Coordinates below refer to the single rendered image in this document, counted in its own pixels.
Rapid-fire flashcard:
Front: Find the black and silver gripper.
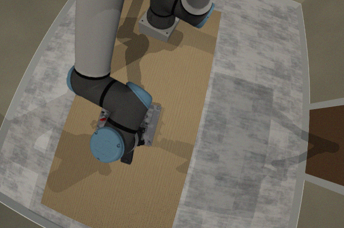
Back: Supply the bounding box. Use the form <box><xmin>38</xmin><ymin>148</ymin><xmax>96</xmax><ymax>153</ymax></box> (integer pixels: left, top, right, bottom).
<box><xmin>137</xmin><ymin>127</ymin><xmax>145</xmax><ymax>146</ymax></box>

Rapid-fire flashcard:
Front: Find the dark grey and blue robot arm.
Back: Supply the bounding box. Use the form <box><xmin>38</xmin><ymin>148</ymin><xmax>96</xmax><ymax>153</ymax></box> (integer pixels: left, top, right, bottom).
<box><xmin>67</xmin><ymin>0</ymin><xmax>214</xmax><ymax>165</ymax></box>

